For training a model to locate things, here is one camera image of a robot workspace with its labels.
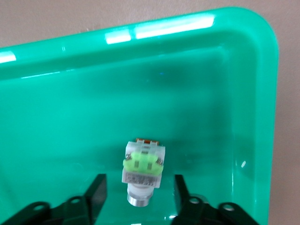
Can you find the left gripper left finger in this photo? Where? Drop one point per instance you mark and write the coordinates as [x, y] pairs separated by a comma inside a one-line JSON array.
[[93, 199]]

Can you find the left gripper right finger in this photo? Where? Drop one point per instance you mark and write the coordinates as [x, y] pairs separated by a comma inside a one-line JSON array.
[[187, 208]]

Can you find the white button green block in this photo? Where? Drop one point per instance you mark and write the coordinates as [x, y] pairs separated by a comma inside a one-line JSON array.
[[143, 164]]

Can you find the green plastic tray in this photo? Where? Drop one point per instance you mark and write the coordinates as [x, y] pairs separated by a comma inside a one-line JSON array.
[[70, 117]]

